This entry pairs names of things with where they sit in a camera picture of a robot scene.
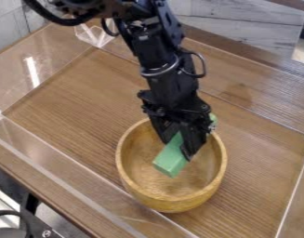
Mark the brown wooden bowl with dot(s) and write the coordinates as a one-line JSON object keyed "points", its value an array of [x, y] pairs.
{"points": [[168, 195]]}

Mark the black metal table bracket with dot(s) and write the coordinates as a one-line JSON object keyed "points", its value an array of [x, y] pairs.
{"points": [[40, 230]]}

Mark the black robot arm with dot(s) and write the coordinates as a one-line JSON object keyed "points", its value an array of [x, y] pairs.
{"points": [[152, 34]]}

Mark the clear acrylic corner bracket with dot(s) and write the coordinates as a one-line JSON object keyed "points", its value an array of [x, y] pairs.
{"points": [[92, 35]]}

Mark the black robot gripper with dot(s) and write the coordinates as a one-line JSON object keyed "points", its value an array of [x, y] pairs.
{"points": [[171, 100]]}

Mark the green rectangular block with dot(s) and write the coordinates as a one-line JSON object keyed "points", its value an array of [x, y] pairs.
{"points": [[169, 161]]}

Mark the clear acrylic tray wall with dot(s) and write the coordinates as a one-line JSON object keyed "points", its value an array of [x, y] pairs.
{"points": [[84, 197]]}

